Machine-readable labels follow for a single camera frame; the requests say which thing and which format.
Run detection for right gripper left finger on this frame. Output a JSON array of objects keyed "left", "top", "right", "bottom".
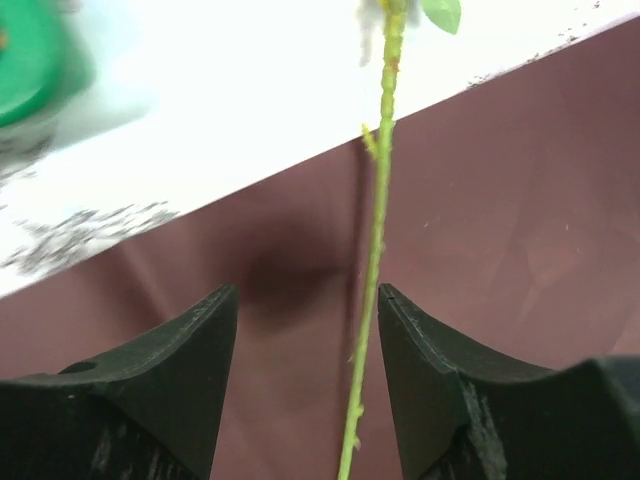
[{"left": 1, "top": 285, "right": 239, "bottom": 479}]

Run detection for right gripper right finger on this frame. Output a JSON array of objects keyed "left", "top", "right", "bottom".
[{"left": 378, "top": 284, "right": 639, "bottom": 480}]

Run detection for red paper bouquet wrap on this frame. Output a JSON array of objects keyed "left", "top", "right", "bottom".
[{"left": 1, "top": 20, "right": 639, "bottom": 479}]

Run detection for pink artificial flowers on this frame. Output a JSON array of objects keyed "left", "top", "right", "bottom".
[{"left": 337, "top": 0, "right": 464, "bottom": 480}]

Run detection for green plastic basket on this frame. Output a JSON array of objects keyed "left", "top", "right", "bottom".
[{"left": 1, "top": 0, "right": 95, "bottom": 128}]

